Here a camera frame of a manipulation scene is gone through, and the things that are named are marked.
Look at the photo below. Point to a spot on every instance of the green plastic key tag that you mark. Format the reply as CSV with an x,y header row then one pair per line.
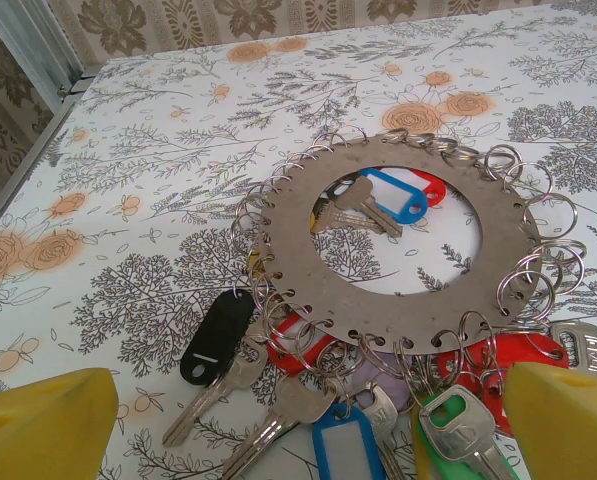
x,y
443,470

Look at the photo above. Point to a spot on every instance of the red framed key tag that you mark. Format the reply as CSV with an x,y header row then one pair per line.
x,y
435,192
283,360

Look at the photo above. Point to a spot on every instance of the grey round keyring plate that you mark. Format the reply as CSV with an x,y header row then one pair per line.
x,y
298,240

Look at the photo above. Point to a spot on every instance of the aluminium frame post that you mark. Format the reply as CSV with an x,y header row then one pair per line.
x,y
43,45

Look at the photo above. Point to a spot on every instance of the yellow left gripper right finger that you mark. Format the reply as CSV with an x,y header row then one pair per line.
x,y
568,425

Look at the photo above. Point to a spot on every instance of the yellow plastic key tag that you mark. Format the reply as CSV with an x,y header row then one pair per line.
x,y
253,262
417,450

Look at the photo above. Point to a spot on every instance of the blue plastic key tag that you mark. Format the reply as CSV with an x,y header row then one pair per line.
x,y
319,450
393,197

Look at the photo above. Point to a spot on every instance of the brass key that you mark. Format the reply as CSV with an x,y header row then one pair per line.
x,y
360,197
338,217

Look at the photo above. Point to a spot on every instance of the black plastic key tag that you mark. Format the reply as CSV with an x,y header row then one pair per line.
x,y
218,335

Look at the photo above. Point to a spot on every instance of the silver key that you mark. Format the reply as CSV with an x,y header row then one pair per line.
x,y
380,415
303,405
458,430
243,367
585,345

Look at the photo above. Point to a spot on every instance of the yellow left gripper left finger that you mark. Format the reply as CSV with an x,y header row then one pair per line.
x,y
38,430

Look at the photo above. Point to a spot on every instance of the solid red key tag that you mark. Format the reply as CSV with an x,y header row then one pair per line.
x,y
518,350

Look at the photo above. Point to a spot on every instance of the lilac plastic key tag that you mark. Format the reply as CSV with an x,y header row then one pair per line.
x,y
373,372

